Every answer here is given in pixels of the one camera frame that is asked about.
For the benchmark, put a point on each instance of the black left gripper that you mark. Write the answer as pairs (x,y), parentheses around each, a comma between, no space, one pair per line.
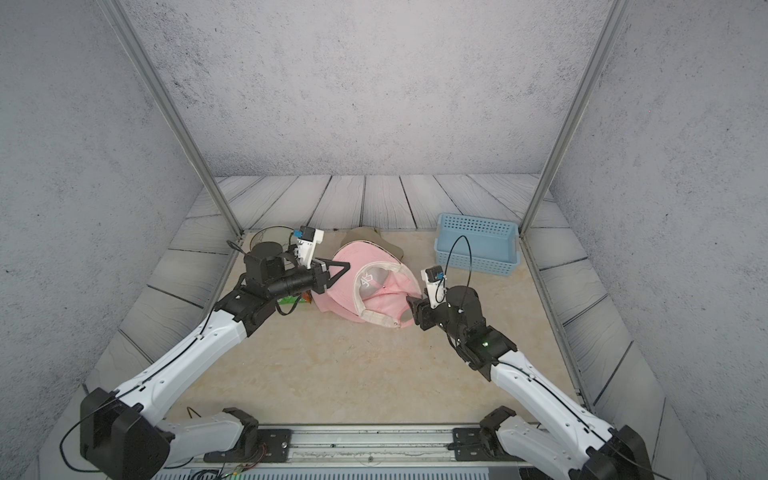
(318,276)

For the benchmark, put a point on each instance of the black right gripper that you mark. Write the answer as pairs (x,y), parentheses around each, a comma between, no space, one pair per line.
(423,311)

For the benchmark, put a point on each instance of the pink baseball cap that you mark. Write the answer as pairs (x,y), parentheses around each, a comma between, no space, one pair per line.
(376,286)
(327,304)

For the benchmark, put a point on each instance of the beige baseball cap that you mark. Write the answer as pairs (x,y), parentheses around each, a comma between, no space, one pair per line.
(372,235)

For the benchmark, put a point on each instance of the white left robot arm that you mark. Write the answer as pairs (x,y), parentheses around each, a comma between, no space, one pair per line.
(180,366)

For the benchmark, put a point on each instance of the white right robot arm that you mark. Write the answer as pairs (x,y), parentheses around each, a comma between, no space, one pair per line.
(528,378)

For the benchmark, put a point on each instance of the green snack bag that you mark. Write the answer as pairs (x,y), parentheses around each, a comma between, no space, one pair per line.
(289,300)

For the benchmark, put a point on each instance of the pale green ceramic plate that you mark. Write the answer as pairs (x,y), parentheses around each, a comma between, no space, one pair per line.
(280,234)

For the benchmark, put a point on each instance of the light blue plastic basket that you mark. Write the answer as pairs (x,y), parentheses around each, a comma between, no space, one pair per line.
(481,244)

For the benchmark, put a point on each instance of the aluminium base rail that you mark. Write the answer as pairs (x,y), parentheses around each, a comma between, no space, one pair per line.
(388,444)

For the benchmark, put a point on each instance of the left aluminium frame post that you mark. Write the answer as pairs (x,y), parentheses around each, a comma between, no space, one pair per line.
(133,47)

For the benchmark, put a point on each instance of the aluminium frame post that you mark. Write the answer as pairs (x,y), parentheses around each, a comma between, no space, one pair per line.
(133,47)
(595,65)

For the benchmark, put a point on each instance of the right aluminium frame post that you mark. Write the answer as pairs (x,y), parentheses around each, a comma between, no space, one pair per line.
(595,65)

